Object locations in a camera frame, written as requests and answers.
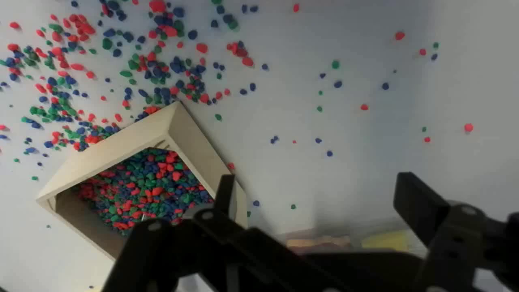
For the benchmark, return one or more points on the scattered coloured gravel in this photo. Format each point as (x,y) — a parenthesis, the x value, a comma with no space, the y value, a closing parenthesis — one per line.
(157,70)

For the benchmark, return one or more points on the yellow block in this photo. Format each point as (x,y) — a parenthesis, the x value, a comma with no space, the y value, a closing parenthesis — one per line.
(389,239)

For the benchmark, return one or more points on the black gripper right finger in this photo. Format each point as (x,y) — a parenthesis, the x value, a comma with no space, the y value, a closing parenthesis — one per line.
(460,244)

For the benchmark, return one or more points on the wooden box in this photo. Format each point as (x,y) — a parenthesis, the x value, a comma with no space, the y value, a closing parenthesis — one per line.
(181,127)

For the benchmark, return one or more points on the coloured gravel fill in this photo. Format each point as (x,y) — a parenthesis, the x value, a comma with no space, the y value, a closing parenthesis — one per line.
(144,187)

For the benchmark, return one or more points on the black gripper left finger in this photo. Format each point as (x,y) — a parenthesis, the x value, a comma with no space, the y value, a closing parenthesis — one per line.
(180,254)

